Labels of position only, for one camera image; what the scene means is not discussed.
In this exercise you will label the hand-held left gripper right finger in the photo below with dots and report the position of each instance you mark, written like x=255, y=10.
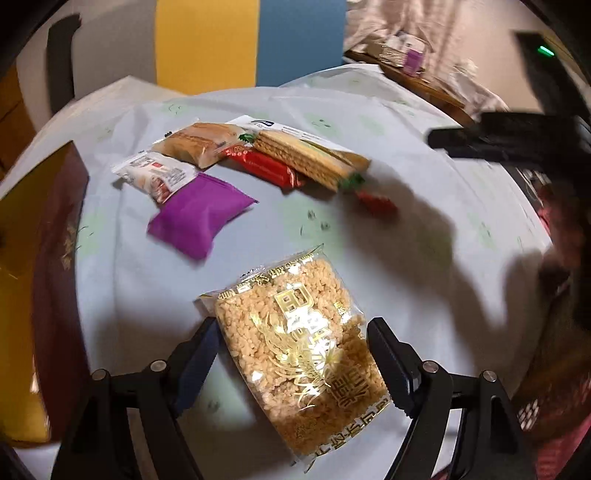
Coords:
x=392, y=360

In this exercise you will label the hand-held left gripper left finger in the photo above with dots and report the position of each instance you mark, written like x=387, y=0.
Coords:
x=199, y=367

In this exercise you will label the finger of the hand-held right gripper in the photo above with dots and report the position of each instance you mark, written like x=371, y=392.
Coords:
x=508, y=138

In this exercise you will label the puffed rice cake packet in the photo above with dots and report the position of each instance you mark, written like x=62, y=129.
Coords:
x=295, y=350

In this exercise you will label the red candy packet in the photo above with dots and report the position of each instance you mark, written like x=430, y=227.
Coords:
x=376, y=201
x=263, y=166

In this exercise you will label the purple snack packet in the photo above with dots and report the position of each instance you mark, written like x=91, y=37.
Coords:
x=198, y=214

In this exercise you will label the dark red box gold inside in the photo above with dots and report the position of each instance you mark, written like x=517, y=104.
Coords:
x=51, y=277

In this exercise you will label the white and red snack packet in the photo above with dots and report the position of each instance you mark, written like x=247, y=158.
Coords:
x=152, y=173

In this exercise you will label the cracker packet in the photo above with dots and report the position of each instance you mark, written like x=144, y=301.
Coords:
x=304, y=154

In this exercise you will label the brown cake packet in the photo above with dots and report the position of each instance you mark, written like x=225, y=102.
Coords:
x=198, y=141

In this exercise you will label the long white and gold sachet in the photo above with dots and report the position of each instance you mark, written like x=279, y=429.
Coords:
x=263, y=123

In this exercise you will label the wooden side table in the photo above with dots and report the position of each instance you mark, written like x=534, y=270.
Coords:
x=434, y=94

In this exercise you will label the white printed tablecloth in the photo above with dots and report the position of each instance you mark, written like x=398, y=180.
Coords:
x=415, y=277

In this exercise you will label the small purple box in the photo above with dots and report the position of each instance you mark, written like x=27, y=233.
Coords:
x=414, y=60

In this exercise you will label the pink cloth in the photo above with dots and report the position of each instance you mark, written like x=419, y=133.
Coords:
x=554, y=438

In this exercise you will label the beige printed blanket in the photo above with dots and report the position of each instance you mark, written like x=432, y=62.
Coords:
x=369, y=18

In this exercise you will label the grey yellow blue chair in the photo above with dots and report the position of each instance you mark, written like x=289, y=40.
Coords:
x=207, y=41

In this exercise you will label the black chair back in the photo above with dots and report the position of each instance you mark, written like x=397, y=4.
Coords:
x=62, y=64

